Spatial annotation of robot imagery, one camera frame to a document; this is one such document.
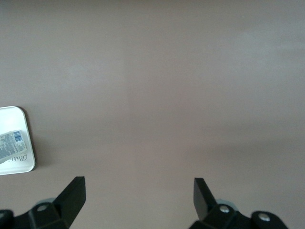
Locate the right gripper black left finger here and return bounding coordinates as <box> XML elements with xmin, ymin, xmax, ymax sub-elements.
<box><xmin>14</xmin><ymin>177</ymin><xmax>86</xmax><ymax>229</ymax></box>

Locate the cream rabbit print tray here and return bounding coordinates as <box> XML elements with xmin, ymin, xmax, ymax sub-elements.
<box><xmin>0</xmin><ymin>106</ymin><xmax>36</xmax><ymax>176</ymax></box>

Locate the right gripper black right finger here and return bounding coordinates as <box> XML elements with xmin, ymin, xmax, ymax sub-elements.
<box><xmin>189</xmin><ymin>177</ymin><xmax>253</xmax><ymax>229</ymax></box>

